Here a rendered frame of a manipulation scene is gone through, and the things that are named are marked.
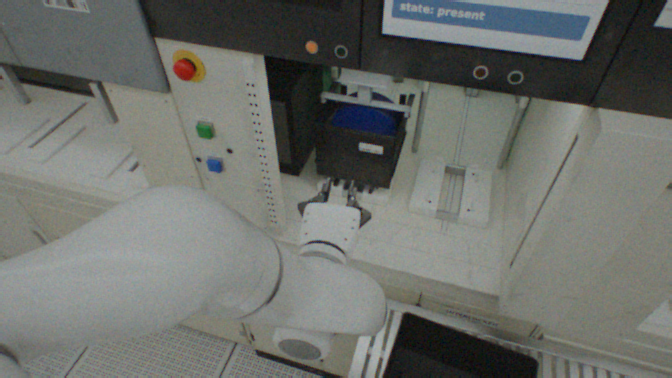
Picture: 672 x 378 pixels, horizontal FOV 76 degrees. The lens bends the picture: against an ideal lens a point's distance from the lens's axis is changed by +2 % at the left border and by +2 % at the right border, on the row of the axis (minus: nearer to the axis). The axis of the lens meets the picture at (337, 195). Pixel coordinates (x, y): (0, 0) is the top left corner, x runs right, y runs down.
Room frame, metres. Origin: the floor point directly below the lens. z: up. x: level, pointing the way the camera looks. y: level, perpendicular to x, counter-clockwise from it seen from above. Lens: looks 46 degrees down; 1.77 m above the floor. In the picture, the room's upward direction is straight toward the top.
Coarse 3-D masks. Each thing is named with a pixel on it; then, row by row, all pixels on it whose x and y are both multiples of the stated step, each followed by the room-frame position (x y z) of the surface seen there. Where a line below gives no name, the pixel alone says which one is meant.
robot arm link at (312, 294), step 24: (288, 264) 0.24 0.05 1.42; (312, 264) 0.29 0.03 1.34; (336, 264) 0.30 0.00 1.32; (288, 288) 0.22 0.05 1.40; (312, 288) 0.26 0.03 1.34; (336, 288) 0.27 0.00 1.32; (360, 288) 0.28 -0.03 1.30; (264, 312) 0.20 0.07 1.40; (288, 312) 0.22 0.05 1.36; (312, 312) 0.24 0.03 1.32; (336, 312) 0.25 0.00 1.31; (360, 312) 0.26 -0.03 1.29; (384, 312) 0.29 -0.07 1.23
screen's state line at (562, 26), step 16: (400, 0) 0.62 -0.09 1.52; (416, 0) 0.61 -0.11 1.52; (432, 0) 0.61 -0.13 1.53; (448, 0) 0.60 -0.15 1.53; (400, 16) 0.62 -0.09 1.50; (416, 16) 0.61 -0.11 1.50; (432, 16) 0.60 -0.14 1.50; (448, 16) 0.60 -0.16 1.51; (464, 16) 0.59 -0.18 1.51; (480, 16) 0.59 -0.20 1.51; (496, 16) 0.58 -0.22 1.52; (512, 16) 0.57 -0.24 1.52; (528, 16) 0.57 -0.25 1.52; (544, 16) 0.56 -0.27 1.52; (560, 16) 0.56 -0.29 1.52; (576, 16) 0.55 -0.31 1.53; (512, 32) 0.57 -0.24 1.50; (528, 32) 0.57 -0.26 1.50; (544, 32) 0.56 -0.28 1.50; (560, 32) 0.55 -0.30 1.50; (576, 32) 0.55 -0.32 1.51
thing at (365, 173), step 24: (360, 72) 0.95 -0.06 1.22; (336, 96) 0.96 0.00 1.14; (360, 96) 0.93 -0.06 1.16; (312, 120) 0.89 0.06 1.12; (336, 144) 0.86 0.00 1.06; (360, 144) 0.84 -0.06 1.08; (384, 144) 0.82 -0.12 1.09; (336, 168) 0.86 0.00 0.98; (360, 168) 0.84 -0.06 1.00; (384, 168) 0.82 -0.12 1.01
